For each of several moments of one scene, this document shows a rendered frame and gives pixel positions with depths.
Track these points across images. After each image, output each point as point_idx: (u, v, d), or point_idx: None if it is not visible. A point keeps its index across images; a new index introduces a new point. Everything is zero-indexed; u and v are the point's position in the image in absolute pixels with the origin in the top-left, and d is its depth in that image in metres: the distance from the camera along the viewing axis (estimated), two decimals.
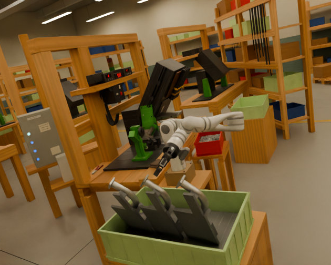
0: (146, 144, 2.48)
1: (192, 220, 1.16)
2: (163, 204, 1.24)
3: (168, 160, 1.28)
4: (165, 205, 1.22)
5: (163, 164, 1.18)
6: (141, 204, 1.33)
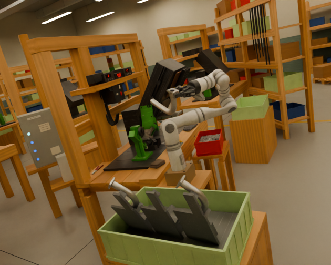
0: (146, 144, 2.48)
1: (192, 220, 1.16)
2: (166, 108, 1.52)
3: None
4: (166, 111, 1.50)
5: (175, 97, 1.38)
6: (141, 204, 1.33)
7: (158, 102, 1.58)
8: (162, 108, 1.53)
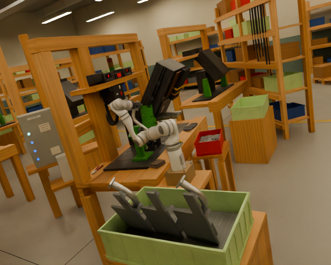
0: (146, 144, 2.48)
1: (192, 220, 1.16)
2: (137, 121, 2.35)
3: None
4: (136, 120, 2.37)
5: (135, 103, 2.35)
6: (141, 204, 1.33)
7: (144, 126, 2.32)
8: (140, 122, 2.36)
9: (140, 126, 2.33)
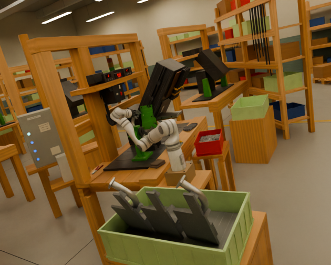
0: None
1: (192, 220, 1.16)
2: None
3: None
4: None
5: (134, 111, 2.45)
6: (141, 204, 1.33)
7: (143, 134, 2.42)
8: None
9: None
